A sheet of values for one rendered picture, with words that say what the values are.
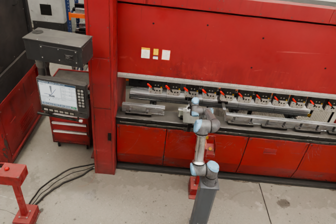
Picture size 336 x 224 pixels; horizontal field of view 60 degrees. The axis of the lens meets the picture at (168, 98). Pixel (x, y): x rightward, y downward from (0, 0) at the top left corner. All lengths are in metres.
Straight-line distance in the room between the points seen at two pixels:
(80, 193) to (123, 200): 0.52
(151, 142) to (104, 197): 0.85
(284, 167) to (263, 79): 1.31
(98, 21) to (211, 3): 1.04
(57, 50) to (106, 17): 0.52
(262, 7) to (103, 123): 2.03
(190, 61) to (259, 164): 1.66
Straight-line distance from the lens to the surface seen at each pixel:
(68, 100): 2.73
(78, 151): 4.25
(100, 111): 3.23
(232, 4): 2.84
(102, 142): 3.53
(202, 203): 3.07
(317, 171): 4.26
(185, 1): 2.79
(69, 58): 2.52
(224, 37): 2.96
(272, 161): 3.92
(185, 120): 3.19
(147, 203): 3.65
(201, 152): 2.67
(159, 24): 2.88
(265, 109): 3.83
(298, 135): 3.72
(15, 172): 3.05
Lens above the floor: 2.97
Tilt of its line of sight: 34 degrees down
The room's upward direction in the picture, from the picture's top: 7 degrees clockwise
